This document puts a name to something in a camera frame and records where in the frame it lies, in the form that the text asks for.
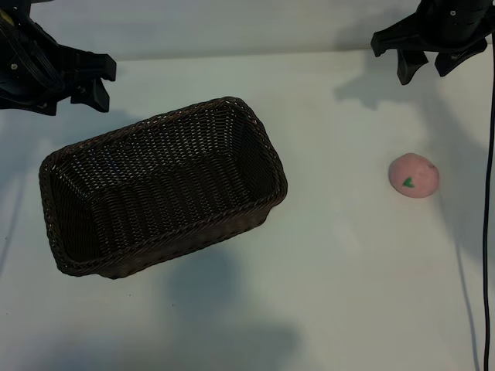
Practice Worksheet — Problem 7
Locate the pink peach with green leaf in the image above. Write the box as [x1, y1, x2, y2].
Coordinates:
[387, 152, 441, 200]

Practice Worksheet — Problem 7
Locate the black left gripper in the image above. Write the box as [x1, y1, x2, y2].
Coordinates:
[0, 0, 118, 117]

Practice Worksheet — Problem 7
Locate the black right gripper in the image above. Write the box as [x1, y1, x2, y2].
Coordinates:
[370, 0, 495, 86]

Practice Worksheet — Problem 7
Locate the black cable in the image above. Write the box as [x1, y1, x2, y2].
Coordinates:
[482, 48, 495, 371]

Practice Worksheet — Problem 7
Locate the dark brown wicker basket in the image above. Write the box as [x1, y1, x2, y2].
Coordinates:
[38, 96, 289, 280]

